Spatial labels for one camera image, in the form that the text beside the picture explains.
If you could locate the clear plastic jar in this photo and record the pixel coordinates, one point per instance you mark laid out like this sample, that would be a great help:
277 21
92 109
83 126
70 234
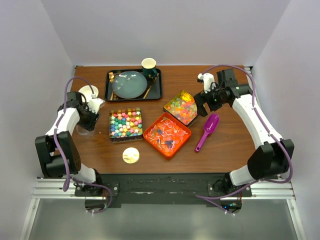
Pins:
84 132

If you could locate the black serving tray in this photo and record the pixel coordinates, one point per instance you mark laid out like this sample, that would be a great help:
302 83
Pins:
155 93

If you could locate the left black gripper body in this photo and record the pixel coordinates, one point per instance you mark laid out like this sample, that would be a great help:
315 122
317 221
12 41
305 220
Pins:
87 121

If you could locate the gold tin of gummies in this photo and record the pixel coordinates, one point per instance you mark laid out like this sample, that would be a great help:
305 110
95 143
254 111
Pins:
182 107

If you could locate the orange lollipop box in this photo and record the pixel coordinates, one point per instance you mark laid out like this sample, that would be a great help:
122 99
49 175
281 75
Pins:
167 135

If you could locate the purple plastic scoop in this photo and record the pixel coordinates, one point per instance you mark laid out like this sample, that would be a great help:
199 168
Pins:
208 128

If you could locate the gold round jar lid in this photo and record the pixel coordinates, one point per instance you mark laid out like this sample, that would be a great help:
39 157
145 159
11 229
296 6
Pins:
131 155

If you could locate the white ceramic bowl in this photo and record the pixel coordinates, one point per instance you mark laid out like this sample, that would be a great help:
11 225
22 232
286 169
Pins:
88 92

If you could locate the dark green mug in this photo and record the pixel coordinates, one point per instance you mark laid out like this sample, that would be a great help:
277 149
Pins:
149 68

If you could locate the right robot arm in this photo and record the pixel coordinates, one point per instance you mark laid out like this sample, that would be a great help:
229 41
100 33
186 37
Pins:
272 155

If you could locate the blue-grey ceramic plate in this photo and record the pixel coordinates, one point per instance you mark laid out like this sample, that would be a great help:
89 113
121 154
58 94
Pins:
129 84

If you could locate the star candy tin box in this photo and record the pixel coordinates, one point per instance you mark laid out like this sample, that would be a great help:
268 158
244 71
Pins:
125 125

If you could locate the gold chopsticks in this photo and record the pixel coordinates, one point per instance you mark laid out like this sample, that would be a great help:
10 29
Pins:
153 80

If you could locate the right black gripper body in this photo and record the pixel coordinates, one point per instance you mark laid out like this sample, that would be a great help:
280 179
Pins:
214 99

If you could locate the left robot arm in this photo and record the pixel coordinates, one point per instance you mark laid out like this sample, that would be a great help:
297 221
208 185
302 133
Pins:
57 153

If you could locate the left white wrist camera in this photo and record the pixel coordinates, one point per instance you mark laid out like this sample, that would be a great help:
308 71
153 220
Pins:
95 104

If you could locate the gold fork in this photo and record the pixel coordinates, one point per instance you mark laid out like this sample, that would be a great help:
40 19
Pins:
111 80

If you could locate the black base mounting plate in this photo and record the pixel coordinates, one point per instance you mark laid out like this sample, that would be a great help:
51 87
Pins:
161 189

